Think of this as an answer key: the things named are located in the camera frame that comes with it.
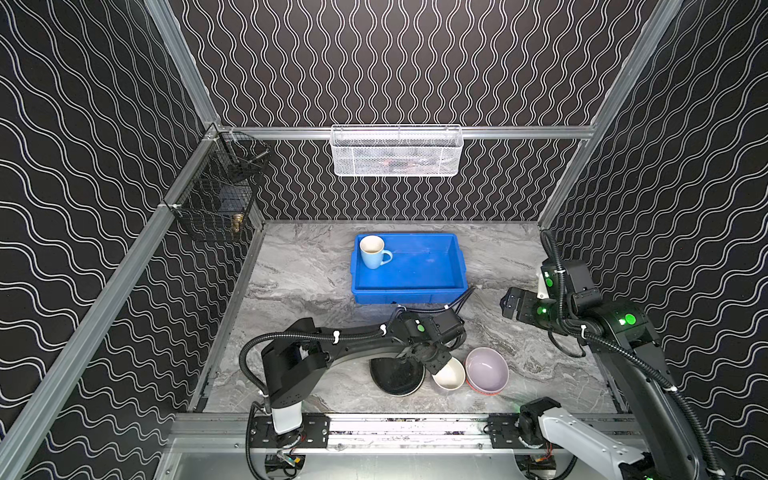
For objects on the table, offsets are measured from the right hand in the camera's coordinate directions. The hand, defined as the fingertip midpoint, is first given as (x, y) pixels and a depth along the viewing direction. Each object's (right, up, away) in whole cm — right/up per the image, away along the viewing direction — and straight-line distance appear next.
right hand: (520, 306), depth 68 cm
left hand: (-16, -14, +10) cm, 24 cm away
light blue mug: (-35, +13, +30) cm, 48 cm away
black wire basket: (-85, +30, +26) cm, 94 cm away
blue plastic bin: (-17, +7, +39) cm, 43 cm away
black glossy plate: (-28, -22, +13) cm, 38 cm away
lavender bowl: (-3, -20, +13) cm, 24 cm away
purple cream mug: (-13, -22, +15) cm, 29 cm away
